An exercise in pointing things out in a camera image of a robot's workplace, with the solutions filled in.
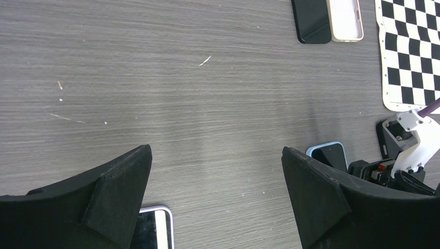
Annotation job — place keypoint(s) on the black smartphone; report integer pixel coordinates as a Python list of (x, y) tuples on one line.
[(312, 21)]

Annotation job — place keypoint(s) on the checkerboard calibration mat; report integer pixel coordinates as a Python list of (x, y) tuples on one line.
[(408, 34)]

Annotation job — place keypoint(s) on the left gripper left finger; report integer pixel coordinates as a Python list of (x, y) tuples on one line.
[(97, 208)]

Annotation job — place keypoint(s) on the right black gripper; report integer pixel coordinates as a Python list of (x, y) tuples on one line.
[(380, 173)]

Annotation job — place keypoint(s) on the phone in light-blue case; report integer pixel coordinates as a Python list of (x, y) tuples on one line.
[(331, 154)]

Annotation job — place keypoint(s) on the phone in black case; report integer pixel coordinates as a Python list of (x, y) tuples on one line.
[(382, 141)]

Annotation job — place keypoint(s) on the beige phone case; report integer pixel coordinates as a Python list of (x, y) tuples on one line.
[(345, 20)]

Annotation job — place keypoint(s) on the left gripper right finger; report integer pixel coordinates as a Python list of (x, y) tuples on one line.
[(334, 209)]

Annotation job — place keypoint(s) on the phone in lilac case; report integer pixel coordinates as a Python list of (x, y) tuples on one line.
[(154, 228)]

